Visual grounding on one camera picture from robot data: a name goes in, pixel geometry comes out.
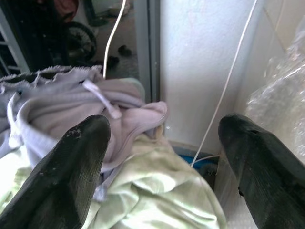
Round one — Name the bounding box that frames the red cloth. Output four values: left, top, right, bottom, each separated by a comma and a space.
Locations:
53, 0, 80, 22

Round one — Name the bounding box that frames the black bicycle wheel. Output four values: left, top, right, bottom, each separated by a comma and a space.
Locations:
64, 21, 98, 63

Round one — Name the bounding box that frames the grey metal door frame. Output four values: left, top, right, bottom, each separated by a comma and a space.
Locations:
133, 0, 162, 104

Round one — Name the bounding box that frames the pale green garment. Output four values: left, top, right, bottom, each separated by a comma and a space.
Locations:
0, 77, 227, 229

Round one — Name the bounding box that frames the clear plastic bag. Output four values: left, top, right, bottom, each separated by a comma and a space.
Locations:
245, 22, 305, 165

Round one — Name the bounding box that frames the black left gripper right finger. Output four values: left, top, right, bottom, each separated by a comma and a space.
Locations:
218, 114, 305, 229

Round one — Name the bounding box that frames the lavender drawstring hoodie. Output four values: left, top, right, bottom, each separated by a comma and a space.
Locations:
0, 65, 168, 202

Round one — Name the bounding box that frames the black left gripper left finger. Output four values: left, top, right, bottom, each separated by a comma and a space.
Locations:
0, 114, 112, 229

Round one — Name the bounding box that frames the black shoe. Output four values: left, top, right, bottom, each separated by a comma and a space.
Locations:
104, 56, 120, 70
118, 44, 133, 57

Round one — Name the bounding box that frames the thin white cord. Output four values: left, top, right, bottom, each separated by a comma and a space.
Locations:
190, 0, 258, 167

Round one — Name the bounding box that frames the white cable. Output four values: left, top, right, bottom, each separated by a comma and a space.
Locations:
102, 0, 127, 79

